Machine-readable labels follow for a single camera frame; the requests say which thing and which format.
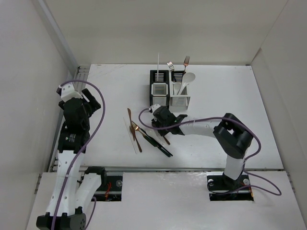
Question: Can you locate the large white ceramic spoon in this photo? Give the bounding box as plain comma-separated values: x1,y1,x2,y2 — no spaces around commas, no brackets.
177,72,196,95

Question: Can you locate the silver steel fork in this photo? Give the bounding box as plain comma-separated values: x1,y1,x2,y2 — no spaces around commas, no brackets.
167,61,175,72

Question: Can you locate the copper rose-gold fork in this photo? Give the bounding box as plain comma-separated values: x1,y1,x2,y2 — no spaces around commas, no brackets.
183,56,190,72

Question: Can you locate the small white ceramic spoon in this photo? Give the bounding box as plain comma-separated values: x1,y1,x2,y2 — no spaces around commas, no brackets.
146,129,168,146

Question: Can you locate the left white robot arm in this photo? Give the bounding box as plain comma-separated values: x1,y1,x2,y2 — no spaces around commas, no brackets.
36,83,107,230

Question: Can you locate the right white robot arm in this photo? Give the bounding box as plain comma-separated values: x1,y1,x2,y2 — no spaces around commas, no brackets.
150,104,253,193

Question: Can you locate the white slotted utensil container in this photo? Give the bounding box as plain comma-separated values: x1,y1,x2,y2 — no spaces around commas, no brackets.
169,70,190,112

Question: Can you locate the copper rose-gold spoon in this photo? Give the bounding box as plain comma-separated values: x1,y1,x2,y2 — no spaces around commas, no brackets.
130,125,137,141

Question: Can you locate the copper rose-gold knife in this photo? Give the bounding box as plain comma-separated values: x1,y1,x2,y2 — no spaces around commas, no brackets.
127,108,142,153

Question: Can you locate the black slotted utensil container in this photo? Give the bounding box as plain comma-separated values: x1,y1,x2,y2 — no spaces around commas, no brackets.
149,70,170,108

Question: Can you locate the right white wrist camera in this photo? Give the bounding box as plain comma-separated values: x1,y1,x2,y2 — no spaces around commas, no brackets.
150,104,161,113

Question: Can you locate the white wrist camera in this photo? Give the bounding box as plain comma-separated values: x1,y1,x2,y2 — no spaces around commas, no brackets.
56,83,83,102
150,104,161,113

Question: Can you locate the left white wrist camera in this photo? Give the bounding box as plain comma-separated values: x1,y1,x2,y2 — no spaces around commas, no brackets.
56,83,83,102

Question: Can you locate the gold knife black handle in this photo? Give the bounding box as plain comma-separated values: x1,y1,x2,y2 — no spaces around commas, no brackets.
142,134,173,158

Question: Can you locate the gold fork black handle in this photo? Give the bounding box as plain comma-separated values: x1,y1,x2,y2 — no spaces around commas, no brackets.
132,121,173,158

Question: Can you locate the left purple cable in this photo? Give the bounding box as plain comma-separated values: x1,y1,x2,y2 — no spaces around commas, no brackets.
51,80,106,230

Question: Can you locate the purple cable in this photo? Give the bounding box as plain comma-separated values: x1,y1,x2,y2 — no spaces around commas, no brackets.
138,108,282,196
51,80,106,230

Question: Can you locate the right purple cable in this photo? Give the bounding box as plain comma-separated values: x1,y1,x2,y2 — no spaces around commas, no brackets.
138,108,282,196

